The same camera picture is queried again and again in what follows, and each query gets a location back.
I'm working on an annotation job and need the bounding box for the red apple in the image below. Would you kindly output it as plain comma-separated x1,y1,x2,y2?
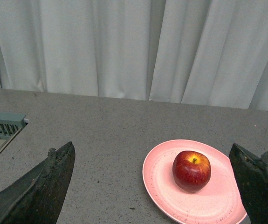
172,150,211,193

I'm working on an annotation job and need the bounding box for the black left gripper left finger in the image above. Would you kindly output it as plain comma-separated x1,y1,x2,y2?
0,142,76,224

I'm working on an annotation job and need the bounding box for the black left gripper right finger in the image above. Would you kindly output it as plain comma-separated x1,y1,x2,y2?
229,143,268,224

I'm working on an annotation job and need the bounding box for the pink plate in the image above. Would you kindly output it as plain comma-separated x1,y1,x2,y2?
143,140,247,224

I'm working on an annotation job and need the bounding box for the white curtain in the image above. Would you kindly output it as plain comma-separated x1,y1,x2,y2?
0,0,268,111

